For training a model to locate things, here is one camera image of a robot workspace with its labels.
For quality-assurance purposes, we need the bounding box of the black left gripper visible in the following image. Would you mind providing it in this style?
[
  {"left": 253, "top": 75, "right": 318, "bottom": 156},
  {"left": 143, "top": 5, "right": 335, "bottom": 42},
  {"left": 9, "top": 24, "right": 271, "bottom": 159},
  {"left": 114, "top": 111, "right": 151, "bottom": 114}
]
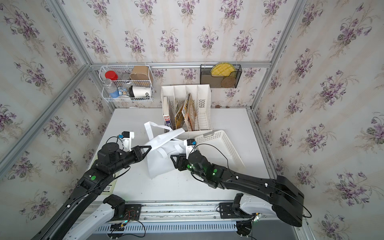
[{"left": 107, "top": 146, "right": 153, "bottom": 177}]

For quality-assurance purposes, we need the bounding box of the white insulated delivery bag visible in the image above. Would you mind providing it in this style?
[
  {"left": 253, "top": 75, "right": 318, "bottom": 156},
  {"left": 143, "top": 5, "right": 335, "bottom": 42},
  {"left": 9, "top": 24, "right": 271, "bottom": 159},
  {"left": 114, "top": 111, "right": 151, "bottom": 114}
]
[{"left": 144, "top": 122, "right": 186, "bottom": 179}]

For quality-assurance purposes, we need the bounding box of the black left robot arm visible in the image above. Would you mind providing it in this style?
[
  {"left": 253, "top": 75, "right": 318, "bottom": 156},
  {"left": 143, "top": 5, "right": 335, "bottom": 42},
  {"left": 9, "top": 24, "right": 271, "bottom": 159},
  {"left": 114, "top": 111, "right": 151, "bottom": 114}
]
[{"left": 33, "top": 143, "right": 152, "bottom": 240}]

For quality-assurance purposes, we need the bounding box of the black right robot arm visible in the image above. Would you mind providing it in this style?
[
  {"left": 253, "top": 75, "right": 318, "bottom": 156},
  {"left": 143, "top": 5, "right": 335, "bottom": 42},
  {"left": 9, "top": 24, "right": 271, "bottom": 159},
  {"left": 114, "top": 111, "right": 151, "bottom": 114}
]
[{"left": 170, "top": 150, "right": 306, "bottom": 227}]

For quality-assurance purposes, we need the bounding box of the white perforated plastic tray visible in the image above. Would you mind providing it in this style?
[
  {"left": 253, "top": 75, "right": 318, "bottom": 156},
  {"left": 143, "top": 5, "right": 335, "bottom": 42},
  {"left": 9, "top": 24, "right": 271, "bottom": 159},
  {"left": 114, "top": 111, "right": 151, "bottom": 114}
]
[{"left": 195, "top": 130, "right": 245, "bottom": 172}]

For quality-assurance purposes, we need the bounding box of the green history picture book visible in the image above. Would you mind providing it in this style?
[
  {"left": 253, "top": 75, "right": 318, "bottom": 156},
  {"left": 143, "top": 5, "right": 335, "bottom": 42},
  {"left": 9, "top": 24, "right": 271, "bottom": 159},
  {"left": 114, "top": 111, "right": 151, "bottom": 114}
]
[{"left": 102, "top": 179, "right": 117, "bottom": 195}]

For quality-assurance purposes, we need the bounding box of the colourful human history book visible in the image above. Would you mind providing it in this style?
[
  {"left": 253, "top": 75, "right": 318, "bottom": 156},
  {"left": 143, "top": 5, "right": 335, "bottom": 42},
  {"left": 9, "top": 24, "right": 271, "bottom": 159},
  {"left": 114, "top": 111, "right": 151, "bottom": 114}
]
[{"left": 183, "top": 93, "right": 197, "bottom": 132}]

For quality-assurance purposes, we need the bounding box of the white plastic file organizer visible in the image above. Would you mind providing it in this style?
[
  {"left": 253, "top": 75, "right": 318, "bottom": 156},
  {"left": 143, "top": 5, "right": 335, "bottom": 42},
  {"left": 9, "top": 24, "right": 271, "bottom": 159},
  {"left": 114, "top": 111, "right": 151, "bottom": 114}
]
[{"left": 161, "top": 85, "right": 212, "bottom": 133}]

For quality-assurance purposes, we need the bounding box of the white black cylinder cup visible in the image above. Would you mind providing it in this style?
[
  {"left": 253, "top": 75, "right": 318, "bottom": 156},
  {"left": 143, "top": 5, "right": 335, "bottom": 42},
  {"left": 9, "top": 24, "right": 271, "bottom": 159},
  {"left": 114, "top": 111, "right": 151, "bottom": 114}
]
[{"left": 129, "top": 86, "right": 152, "bottom": 99}]

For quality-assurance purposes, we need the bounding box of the clear plastic water bottle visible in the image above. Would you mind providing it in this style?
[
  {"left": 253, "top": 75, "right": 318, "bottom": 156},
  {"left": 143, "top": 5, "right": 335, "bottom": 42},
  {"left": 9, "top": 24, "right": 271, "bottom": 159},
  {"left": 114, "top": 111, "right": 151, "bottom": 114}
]
[{"left": 103, "top": 79, "right": 120, "bottom": 99}]

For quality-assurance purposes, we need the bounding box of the brown cardboard box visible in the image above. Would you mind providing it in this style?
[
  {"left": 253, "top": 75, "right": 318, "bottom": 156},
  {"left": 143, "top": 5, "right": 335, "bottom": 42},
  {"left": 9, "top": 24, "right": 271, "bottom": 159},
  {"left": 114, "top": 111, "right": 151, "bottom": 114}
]
[{"left": 130, "top": 66, "right": 151, "bottom": 80}]

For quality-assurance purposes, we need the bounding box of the red lid jar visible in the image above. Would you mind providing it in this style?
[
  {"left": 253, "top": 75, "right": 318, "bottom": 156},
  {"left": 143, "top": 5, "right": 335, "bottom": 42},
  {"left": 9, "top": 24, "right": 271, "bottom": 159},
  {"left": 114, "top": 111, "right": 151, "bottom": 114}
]
[{"left": 105, "top": 71, "right": 119, "bottom": 81}]

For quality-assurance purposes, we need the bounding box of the woven brown round coaster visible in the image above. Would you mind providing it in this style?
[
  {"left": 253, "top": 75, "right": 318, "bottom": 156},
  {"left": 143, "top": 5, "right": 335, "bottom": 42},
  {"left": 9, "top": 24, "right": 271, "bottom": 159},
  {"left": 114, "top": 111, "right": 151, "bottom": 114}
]
[{"left": 221, "top": 76, "right": 237, "bottom": 88}]

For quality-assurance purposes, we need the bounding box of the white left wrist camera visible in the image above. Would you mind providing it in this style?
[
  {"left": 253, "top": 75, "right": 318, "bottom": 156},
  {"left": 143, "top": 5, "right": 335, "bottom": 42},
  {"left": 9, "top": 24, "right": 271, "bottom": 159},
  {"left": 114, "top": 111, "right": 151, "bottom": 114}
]
[{"left": 118, "top": 131, "right": 135, "bottom": 152}]

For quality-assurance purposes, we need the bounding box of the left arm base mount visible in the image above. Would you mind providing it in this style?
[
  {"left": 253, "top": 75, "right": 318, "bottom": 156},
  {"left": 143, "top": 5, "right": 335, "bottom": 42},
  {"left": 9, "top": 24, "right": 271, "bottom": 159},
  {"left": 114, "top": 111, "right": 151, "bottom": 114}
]
[{"left": 64, "top": 194, "right": 142, "bottom": 240}]

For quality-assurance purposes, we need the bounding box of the white wire wall basket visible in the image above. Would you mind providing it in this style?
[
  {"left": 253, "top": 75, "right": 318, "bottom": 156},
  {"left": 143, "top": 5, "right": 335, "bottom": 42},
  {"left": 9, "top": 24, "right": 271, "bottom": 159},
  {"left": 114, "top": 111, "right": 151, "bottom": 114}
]
[{"left": 99, "top": 65, "right": 155, "bottom": 103}]

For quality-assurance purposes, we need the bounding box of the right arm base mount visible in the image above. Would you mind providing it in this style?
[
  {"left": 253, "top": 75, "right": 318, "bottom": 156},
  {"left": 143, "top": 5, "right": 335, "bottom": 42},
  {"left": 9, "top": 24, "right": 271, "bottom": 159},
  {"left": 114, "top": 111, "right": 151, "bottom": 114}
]
[{"left": 217, "top": 193, "right": 277, "bottom": 219}]

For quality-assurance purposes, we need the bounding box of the black mesh wall basket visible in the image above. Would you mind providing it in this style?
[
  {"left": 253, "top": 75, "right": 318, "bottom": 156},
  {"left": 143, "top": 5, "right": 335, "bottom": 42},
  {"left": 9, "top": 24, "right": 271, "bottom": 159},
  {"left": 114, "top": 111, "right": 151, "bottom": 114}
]
[{"left": 200, "top": 65, "right": 243, "bottom": 89}]

